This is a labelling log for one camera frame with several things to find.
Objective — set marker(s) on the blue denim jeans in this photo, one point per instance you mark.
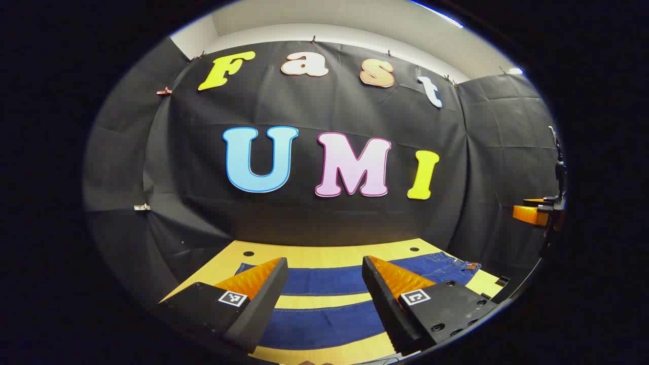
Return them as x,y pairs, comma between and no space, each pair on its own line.
324,279

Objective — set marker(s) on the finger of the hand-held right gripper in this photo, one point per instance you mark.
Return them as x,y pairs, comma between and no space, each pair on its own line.
533,202
530,215

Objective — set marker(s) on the white backdrop clip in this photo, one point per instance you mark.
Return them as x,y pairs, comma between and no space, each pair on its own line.
142,207

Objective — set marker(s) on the black backdrop cloth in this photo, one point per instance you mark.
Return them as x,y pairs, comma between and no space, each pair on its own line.
329,106

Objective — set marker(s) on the copper backdrop clip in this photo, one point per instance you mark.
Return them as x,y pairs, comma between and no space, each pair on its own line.
164,92

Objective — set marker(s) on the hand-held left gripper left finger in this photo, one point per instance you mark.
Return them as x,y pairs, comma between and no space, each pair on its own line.
258,309

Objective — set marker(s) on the black table edge clamp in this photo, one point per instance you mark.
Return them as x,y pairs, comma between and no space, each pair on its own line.
502,280

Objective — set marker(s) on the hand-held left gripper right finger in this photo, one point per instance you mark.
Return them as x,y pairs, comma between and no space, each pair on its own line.
385,304

